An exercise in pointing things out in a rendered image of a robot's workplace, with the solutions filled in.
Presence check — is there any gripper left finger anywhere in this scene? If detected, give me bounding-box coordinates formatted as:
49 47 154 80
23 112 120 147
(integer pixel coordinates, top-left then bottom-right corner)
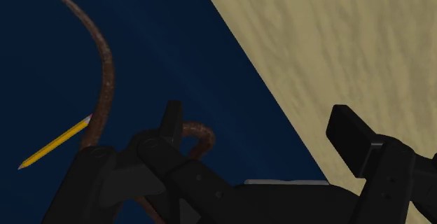
41 100 242 224

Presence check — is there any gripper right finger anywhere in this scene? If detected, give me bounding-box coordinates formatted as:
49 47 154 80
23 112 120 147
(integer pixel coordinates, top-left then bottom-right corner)
325 104 437 224

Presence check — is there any dark blue table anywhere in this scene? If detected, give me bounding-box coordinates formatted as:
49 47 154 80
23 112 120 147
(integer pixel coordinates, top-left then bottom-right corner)
0 0 329 224

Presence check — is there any rusty brown curved rod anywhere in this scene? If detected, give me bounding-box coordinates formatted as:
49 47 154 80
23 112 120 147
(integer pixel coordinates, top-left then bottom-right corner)
30 0 216 224

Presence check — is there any yellow pencil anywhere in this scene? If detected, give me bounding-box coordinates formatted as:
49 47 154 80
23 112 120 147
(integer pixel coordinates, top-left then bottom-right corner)
18 113 93 171

